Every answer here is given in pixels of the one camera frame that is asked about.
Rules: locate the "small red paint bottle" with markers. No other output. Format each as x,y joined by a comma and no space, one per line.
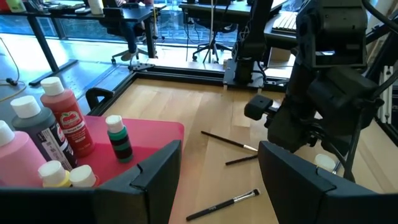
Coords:
82,175

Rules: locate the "black desk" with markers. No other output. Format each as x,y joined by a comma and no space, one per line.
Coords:
77,17

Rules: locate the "black office chair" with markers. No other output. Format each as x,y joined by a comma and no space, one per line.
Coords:
213,46
124,18

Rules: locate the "large pink paint bottle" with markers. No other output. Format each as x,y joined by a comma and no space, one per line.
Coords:
18,161

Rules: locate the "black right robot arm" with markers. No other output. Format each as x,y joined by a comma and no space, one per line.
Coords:
335,37

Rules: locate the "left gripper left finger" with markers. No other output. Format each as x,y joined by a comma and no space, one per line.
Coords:
93,207

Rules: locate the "computer keyboard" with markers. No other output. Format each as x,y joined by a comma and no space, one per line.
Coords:
284,21

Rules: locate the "large red paint bottle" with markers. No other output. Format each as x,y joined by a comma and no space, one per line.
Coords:
71,124

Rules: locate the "small green paint bottle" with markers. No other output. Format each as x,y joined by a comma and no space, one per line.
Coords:
120,146

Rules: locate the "black clamp bracket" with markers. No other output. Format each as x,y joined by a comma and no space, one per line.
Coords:
93,95

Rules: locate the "black aluminium table frame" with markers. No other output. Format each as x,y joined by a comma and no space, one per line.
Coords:
174,74

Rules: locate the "person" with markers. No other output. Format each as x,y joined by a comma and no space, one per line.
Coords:
130,37

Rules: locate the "large dark blue paint bottle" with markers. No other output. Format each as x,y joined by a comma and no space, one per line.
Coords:
40,130

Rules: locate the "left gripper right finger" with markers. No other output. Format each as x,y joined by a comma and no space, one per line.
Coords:
311,205

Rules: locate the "pink plastic tray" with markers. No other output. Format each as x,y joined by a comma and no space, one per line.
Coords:
149,137

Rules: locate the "green round container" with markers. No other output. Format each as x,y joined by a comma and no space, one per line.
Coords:
16,5

